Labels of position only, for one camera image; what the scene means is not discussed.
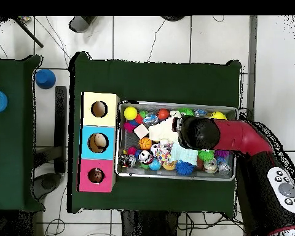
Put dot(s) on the silver crushed soda can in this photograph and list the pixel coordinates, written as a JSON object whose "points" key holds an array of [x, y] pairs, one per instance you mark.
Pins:
{"points": [[210, 166]]}

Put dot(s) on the red robot arm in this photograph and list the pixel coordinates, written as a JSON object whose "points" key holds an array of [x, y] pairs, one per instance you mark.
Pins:
{"points": [[241, 136]]}

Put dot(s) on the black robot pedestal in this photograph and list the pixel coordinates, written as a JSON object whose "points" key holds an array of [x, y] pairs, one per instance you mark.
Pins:
{"points": [[150, 226]]}

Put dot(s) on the black round base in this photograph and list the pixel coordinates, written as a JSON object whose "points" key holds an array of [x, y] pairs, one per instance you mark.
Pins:
{"points": [[172, 18]]}

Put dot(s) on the small orange basketball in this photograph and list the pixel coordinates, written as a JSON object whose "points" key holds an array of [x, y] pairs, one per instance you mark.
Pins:
{"points": [[145, 143]]}

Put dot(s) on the plain yellow ball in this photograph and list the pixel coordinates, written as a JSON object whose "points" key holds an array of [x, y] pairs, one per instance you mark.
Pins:
{"points": [[130, 113]]}

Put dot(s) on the mint green cloth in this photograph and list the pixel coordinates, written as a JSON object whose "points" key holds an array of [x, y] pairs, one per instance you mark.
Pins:
{"points": [[184, 154]]}

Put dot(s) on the wooden cube block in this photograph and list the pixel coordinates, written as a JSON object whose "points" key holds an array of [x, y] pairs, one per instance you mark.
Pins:
{"points": [[141, 131]]}

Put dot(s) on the person's foot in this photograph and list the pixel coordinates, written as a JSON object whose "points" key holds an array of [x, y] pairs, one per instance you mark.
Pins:
{"points": [[80, 24]]}

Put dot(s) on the black upright panel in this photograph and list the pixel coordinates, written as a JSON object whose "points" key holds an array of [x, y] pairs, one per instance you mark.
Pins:
{"points": [[60, 127]]}

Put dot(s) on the red orange ball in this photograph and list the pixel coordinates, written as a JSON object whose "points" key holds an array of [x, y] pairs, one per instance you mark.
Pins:
{"points": [[163, 114]]}

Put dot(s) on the colourful paper wad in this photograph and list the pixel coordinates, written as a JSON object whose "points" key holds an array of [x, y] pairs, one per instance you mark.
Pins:
{"points": [[163, 150]]}

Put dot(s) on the blue plastic cup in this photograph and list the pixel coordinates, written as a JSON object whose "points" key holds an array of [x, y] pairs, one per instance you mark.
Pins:
{"points": [[45, 78]]}

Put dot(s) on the black tripod leg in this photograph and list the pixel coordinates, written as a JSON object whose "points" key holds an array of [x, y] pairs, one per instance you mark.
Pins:
{"points": [[29, 33]]}

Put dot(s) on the blue spiky ball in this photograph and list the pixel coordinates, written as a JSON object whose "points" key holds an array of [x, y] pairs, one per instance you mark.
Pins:
{"points": [[184, 168]]}

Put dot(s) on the wooden box with three holes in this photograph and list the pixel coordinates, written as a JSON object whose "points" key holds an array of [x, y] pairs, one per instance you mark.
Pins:
{"points": [[98, 143]]}

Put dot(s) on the dark stand base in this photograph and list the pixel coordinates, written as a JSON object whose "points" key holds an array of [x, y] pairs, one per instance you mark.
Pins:
{"points": [[48, 183]]}

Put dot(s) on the brown plush dog toy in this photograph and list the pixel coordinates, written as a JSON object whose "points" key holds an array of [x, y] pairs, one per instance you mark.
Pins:
{"points": [[96, 175]]}

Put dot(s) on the cream waffle cloth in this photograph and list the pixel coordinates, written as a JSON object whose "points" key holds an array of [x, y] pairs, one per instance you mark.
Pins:
{"points": [[159, 132]]}

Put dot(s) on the black red crushed soda can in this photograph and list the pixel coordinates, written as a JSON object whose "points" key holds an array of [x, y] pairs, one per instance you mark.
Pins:
{"points": [[126, 159]]}

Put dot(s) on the dark green side table cloth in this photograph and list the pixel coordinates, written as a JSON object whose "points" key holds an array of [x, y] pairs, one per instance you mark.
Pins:
{"points": [[12, 172]]}

